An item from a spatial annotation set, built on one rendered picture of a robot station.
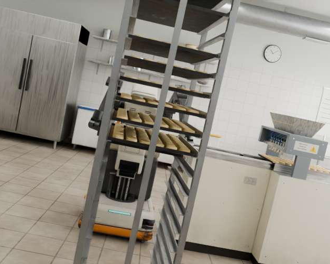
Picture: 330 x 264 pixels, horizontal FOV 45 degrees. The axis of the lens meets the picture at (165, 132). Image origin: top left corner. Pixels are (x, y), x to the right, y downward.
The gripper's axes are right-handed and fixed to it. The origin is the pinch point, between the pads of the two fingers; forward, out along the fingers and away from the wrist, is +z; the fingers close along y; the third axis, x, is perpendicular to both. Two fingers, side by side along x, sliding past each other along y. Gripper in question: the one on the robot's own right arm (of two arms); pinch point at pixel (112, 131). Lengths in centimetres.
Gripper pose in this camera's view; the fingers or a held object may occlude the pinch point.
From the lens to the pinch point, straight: 242.7
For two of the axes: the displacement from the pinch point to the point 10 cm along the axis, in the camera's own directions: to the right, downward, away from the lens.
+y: 2.3, -9.7, -1.1
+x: 6.2, 0.6, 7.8
